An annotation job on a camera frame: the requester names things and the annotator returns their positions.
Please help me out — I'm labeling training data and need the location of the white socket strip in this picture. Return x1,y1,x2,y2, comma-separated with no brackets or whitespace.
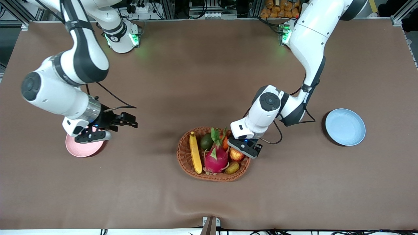
203,11,238,19

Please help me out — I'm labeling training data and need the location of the red yellow apple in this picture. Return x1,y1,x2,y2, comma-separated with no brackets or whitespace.
229,148,246,162

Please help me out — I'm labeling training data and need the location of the aluminium frame profile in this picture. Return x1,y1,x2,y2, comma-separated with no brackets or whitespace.
390,0,418,27
0,0,30,30

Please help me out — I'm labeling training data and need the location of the dark green avocado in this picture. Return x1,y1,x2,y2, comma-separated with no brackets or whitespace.
200,133,214,151

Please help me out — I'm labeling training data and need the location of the blue plate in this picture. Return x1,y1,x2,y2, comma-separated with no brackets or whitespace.
325,108,366,146

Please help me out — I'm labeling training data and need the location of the brown wicker basket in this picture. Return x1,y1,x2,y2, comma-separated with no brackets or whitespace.
177,127,251,182

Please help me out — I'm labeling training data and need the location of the brown kiwi fruit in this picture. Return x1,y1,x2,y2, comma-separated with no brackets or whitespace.
224,162,240,175

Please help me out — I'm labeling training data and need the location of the metal camera bracket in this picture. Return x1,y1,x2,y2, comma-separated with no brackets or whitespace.
202,216,221,235

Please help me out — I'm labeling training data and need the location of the pile of orange items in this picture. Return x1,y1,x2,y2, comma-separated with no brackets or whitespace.
260,0,302,19

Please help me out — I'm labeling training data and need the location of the pink dragon fruit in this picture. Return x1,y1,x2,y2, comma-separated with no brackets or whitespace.
203,127,230,175

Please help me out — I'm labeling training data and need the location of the yellow banana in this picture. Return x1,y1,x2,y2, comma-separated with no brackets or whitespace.
189,132,203,174

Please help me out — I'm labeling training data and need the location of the brown table cloth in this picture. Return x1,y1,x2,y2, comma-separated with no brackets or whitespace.
0,18,418,230

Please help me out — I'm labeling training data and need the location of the pink plate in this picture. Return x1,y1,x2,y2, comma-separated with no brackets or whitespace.
65,132,107,158

